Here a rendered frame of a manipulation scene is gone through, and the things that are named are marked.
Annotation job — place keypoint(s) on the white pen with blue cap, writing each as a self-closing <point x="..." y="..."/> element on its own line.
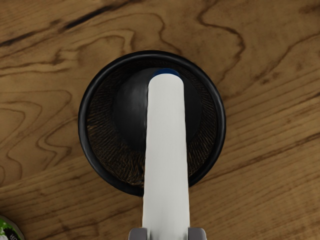
<point x="165" y="155"/>

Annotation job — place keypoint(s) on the black mesh pen holder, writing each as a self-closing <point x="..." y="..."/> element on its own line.
<point x="105" y="120"/>

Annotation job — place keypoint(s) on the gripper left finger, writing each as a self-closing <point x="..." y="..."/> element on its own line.
<point x="137" y="234"/>

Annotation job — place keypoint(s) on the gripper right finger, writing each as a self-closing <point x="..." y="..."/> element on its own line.
<point x="197" y="234"/>

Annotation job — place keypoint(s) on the green and white can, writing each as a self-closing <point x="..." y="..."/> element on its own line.
<point x="8" y="228"/>

